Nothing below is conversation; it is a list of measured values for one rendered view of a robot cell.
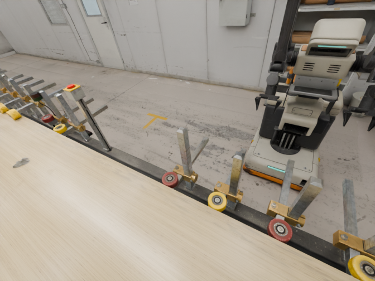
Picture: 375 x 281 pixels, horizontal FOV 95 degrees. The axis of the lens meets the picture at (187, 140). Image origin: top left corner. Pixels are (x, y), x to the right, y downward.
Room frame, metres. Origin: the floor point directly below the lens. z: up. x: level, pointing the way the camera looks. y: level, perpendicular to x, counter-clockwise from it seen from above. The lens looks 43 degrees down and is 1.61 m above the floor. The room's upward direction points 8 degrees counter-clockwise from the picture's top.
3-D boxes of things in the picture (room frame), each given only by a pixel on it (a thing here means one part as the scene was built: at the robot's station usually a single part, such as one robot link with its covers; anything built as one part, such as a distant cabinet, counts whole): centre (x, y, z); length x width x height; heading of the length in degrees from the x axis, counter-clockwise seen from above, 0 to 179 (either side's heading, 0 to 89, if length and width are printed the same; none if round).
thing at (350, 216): (0.23, -0.62, 0.82); 0.43 x 0.03 x 0.04; 145
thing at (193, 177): (0.58, 0.04, 0.82); 0.14 x 0.06 x 0.05; 55
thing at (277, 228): (0.21, -0.30, 0.85); 0.08 x 0.08 x 0.11
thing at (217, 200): (0.36, -0.09, 0.85); 0.08 x 0.08 x 0.11
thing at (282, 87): (1.24, -1.04, 0.59); 0.55 x 0.34 x 0.83; 55
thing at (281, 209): (0.29, -0.37, 0.84); 0.14 x 0.06 x 0.05; 55
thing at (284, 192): (0.37, -0.41, 0.84); 0.43 x 0.03 x 0.04; 145
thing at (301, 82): (0.93, -0.82, 0.99); 0.28 x 0.16 x 0.22; 55
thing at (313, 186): (0.27, -0.39, 0.87); 0.04 x 0.04 x 0.48; 55
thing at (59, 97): (1.14, 0.83, 0.89); 0.04 x 0.04 x 0.48; 55
